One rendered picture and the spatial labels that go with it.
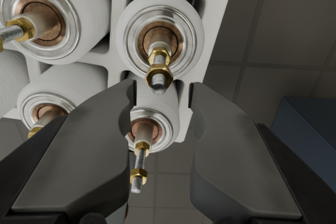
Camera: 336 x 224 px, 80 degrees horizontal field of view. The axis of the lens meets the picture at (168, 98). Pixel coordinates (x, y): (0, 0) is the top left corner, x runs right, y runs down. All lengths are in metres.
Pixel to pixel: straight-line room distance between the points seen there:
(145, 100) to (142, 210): 0.71
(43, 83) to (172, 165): 0.52
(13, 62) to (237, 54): 0.43
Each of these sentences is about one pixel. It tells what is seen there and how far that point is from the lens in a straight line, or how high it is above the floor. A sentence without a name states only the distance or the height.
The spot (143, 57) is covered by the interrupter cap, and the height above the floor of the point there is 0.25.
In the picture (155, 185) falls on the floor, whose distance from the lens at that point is 0.79.
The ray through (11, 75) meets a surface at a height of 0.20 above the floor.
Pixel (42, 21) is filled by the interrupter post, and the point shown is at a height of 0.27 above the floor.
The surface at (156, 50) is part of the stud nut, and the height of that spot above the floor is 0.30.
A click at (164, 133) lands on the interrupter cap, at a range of 0.27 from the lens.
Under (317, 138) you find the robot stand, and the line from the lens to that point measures 0.52.
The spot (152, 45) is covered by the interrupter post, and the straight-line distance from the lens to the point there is 0.19.
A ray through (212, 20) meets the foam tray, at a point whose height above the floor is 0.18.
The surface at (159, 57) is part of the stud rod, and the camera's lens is 0.17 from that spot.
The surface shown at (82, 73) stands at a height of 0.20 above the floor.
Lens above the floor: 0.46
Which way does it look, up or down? 59 degrees down
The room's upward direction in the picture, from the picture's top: 179 degrees clockwise
